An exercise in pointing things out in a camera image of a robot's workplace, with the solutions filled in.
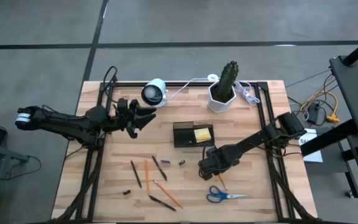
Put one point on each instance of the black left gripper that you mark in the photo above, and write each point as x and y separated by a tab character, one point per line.
127	116

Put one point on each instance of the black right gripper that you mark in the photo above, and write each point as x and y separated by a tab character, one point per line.
216	161

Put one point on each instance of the orange pencil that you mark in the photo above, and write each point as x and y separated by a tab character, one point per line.
147	175
168	194
223	184

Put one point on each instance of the yellow sticky note pad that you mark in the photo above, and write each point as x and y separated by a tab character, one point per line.
202	135

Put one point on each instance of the black ballpoint pen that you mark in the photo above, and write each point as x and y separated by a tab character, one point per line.
159	168
162	203
136	174

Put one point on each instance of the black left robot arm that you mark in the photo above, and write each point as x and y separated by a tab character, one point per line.
64	124

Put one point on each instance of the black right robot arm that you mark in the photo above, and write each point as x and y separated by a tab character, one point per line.
253	140

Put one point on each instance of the black mesh desk organizer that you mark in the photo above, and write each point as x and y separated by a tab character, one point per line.
182	138

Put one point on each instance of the white spot lamp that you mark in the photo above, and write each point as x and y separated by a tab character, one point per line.
160	87

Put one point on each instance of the white hexagonal plant pot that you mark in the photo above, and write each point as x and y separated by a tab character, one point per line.
216	105

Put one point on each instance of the green cactus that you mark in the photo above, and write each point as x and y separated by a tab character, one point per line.
227	79

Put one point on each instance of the white paper sheet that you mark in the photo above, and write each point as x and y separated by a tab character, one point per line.
314	155

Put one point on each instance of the black power brick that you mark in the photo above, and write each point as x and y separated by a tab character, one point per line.
314	113

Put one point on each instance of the black desk beam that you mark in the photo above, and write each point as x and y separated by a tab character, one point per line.
325	140

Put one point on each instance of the grey equipment stand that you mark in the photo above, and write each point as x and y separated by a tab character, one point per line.
2	152

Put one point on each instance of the grey desk top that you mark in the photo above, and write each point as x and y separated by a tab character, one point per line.
357	93

